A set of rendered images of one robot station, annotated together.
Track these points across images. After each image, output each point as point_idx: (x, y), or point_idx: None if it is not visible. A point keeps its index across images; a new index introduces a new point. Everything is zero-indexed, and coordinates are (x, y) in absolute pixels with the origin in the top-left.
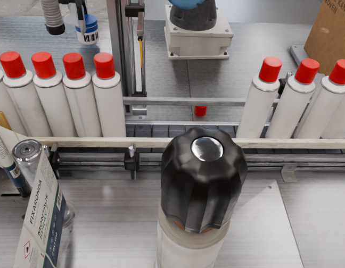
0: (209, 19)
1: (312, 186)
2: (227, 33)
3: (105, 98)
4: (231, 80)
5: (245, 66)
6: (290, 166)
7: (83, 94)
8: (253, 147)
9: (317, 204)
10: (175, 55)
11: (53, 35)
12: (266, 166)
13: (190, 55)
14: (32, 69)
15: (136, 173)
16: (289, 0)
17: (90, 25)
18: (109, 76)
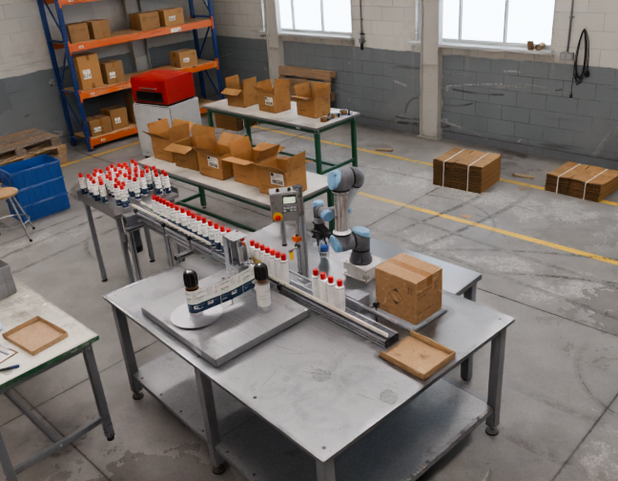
0: (361, 261)
1: (321, 321)
2: (363, 269)
3: (280, 265)
4: (352, 289)
5: (367, 287)
6: (321, 312)
7: (277, 262)
8: (312, 299)
9: (316, 324)
10: (346, 273)
11: (317, 249)
12: (317, 310)
13: (351, 275)
14: (294, 259)
15: (280, 293)
16: (454, 273)
17: (322, 249)
18: (282, 260)
